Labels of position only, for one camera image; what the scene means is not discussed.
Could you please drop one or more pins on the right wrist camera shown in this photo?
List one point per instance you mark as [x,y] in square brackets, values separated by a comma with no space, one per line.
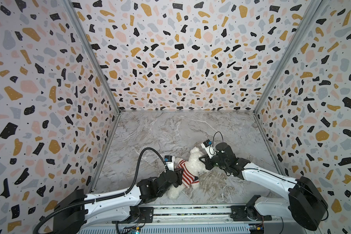
[207,146]

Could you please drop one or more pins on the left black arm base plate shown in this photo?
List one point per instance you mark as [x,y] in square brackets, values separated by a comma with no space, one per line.
[133,214]

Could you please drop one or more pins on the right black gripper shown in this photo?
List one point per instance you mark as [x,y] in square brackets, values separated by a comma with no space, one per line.
[208,161]

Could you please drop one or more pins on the aluminium corner post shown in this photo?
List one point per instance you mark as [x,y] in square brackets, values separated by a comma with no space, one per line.
[297,37]
[87,47]

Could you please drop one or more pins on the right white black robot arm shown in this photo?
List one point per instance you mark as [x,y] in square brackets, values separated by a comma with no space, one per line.
[299,198]

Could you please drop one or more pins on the left aluminium corner post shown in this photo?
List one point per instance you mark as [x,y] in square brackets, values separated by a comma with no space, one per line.
[87,47]

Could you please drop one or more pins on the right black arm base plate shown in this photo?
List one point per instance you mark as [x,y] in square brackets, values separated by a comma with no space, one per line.
[244,213]

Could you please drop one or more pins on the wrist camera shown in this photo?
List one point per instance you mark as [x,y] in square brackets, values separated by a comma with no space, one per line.
[207,146]
[170,162]

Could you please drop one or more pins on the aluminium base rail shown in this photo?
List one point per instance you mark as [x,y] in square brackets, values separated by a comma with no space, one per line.
[221,213]

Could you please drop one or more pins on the white plush teddy bear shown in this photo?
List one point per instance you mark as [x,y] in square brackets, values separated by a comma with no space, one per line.
[194,166]

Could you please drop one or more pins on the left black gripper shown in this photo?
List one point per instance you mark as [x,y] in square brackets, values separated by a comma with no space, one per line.
[178,171]

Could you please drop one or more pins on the white vented cable duct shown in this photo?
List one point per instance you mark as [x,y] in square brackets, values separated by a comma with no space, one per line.
[176,229]

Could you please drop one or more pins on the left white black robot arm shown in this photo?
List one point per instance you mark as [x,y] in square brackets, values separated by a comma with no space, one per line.
[79,210]

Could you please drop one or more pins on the red white striped knit sweater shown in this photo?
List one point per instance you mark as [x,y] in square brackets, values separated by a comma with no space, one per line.
[188,179]

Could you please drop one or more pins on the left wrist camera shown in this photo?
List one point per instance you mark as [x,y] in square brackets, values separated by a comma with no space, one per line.
[170,162]

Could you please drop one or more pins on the right aluminium corner post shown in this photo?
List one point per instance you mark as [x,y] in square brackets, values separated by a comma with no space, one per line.
[297,37]

